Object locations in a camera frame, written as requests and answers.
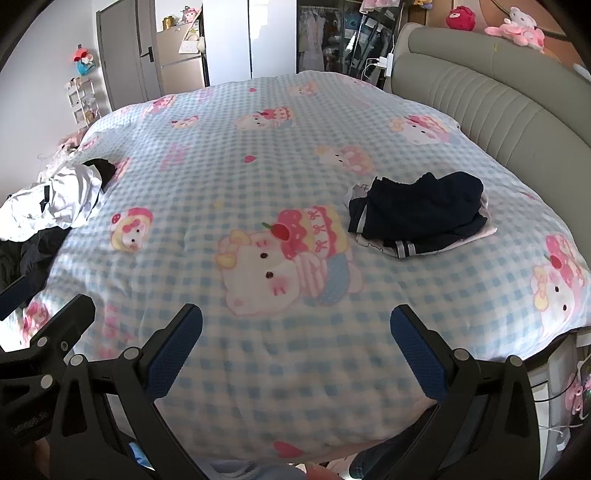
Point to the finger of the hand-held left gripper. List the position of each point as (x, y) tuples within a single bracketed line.
[(69, 318), (11, 297)]

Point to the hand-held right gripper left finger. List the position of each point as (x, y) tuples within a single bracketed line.
[(175, 353)]

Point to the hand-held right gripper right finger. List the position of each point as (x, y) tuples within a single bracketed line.
[(418, 357)]

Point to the dark clothes pile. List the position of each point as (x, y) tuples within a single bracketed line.
[(27, 258)]

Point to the person's blue jeans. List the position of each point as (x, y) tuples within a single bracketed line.
[(369, 461)]

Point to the folded navy striped garment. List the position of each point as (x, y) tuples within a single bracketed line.
[(415, 207)]

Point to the person's light blue top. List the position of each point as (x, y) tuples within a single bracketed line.
[(272, 471)]

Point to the white shelf rack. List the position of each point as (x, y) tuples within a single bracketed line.
[(81, 99)]

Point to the checked cartoon print blanket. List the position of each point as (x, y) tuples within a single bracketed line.
[(277, 161)]

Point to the red blue plush toy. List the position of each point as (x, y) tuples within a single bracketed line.
[(85, 62)]

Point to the grey door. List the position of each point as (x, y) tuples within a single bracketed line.
[(120, 55)]

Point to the grey upholstered headboard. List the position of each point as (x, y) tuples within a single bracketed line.
[(508, 101)]

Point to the beige refrigerator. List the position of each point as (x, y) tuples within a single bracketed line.
[(180, 69)]

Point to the white charger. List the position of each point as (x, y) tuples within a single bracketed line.
[(387, 64)]

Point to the yellow container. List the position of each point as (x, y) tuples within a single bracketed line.
[(171, 22)]

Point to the small pink plush toy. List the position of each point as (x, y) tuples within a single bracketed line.
[(191, 14)]

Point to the white cabinet panel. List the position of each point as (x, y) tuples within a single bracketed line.
[(272, 37)]

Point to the glass door wardrobe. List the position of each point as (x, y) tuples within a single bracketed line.
[(332, 37)]

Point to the wooden headboard ledge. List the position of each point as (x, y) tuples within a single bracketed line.
[(434, 18)]

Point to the pink white cat plush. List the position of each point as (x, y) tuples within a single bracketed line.
[(519, 27)]

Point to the small yellow plush toy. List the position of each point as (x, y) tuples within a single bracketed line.
[(422, 3)]

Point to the pink frilly cloth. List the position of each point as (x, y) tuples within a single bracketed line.
[(376, 5)]

